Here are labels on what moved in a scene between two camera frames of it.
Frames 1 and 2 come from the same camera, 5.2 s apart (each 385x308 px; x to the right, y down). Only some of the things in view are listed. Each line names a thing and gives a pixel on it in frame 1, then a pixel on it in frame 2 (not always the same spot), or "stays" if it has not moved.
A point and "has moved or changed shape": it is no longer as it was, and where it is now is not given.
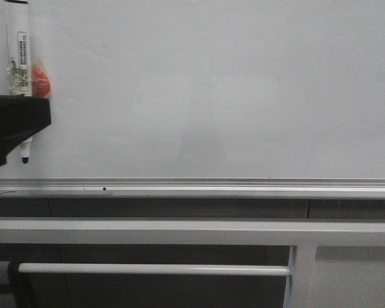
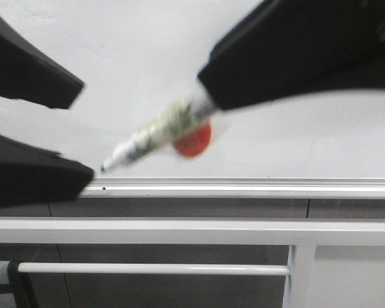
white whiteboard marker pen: [19, 58] has moved or changed shape
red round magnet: [40, 83] has moved or changed shape
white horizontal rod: [152, 268] stays
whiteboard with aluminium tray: [207, 99] stays
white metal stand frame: [304, 235] stays
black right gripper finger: [11, 120] → [20, 174]
